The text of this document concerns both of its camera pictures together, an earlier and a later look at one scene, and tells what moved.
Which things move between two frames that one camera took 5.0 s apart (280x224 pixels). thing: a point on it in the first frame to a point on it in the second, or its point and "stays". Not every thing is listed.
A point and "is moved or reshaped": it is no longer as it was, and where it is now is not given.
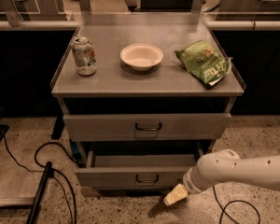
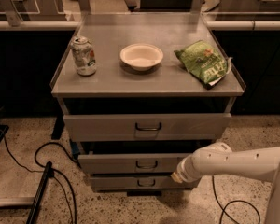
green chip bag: [204, 62] stays
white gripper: [190, 184] to [183, 171]
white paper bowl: [141, 56] stays
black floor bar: [48, 174] stays
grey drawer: [137, 172] is moved or reshaped
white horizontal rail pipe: [72, 24] stays
